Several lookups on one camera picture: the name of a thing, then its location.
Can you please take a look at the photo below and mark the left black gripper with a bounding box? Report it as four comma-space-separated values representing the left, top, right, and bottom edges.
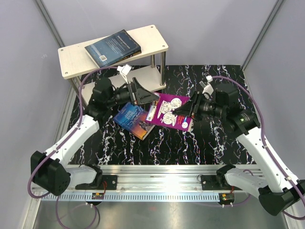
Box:
106, 78, 159, 107

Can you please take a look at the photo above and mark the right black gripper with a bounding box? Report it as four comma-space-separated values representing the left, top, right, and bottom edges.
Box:
173, 91, 226, 122

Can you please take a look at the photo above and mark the purple puzzle book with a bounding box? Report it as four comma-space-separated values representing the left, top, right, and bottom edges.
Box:
145, 92, 193, 132

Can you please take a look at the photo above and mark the dark blue book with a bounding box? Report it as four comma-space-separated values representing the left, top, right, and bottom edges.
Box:
85, 30, 142, 68

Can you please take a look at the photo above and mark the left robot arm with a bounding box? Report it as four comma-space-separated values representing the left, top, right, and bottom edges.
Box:
27, 78, 158, 198

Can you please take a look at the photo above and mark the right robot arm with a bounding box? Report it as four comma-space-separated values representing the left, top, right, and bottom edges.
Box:
173, 87, 305, 216

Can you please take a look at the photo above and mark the blue Jane Eyre book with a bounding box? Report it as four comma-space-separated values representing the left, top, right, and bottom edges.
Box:
113, 103, 155, 140

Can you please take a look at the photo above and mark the black marble pattern mat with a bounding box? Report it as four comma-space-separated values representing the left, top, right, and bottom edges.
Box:
70, 65, 254, 165

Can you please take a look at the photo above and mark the white two-tier wooden shelf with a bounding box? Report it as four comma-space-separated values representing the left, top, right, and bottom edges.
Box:
58, 24, 170, 105

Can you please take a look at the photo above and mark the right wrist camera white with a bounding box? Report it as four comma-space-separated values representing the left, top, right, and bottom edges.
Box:
199, 75, 214, 99

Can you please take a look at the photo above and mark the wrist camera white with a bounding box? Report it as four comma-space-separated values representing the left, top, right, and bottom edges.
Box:
117, 64, 132, 84
199, 75, 214, 99

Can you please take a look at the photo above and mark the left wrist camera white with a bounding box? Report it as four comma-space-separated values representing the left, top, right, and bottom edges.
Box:
117, 64, 132, 84

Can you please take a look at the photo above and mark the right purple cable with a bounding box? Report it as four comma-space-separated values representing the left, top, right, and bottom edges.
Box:
196, 75, 305, 220

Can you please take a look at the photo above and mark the purple cable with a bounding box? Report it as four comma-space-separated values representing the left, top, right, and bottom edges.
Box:
196, 75, 305, 220
26, 66, 124, 229

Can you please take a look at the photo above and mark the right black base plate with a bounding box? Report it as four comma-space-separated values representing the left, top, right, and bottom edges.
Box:
197, 175, 232, 191

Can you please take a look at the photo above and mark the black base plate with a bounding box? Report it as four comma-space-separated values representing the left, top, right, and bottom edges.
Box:
75, 175, 118, 190
197, 175, 232, 191

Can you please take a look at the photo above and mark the aluminium mounting rail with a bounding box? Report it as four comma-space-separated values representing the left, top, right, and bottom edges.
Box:
61, 165, 224, 193

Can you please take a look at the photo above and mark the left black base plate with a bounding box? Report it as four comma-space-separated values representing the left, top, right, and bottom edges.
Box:
75, 175, 118, 190

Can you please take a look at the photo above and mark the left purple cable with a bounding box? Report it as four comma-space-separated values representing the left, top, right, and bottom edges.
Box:
26, 66, 124, 229

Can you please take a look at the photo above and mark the white slotted cable duct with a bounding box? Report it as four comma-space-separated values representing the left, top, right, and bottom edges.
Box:
43, 192, 220, 202

